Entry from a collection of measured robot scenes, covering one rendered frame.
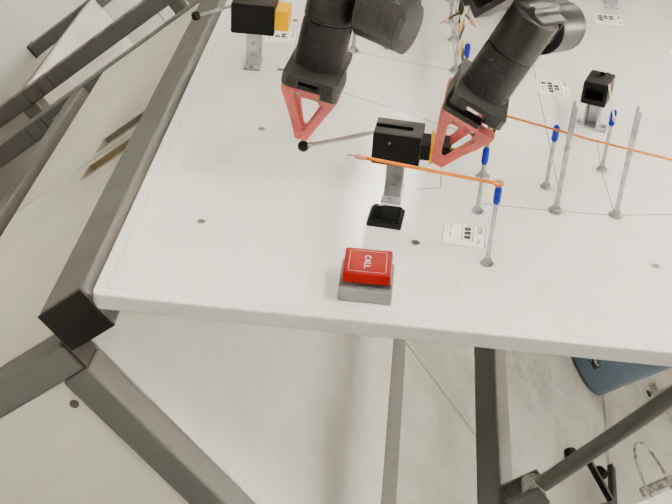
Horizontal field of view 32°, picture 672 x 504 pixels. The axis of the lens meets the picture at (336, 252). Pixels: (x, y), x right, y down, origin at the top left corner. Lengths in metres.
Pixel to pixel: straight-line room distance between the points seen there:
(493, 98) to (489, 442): 0.54
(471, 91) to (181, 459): 0.52
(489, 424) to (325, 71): 0.60
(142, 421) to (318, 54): 0.45
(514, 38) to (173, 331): 0.54
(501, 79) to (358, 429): 0.65
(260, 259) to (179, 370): 0.21
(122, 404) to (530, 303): 0.46
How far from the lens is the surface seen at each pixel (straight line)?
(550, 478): 1.52
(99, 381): 1.28
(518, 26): 1.26
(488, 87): 1.29
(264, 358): 1.58
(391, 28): 1.25
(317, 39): 1.29
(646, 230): 1.41
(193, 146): 1.48
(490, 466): 1.60
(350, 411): 1.73
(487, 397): 1.70
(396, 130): 1.35
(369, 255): 1.22
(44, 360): 1.28
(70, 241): 1.55
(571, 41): 1.34
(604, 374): 6.00
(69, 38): 2.82
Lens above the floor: 1.55
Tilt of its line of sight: 23 degrees down
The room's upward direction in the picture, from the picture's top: 60 degrees clockwise
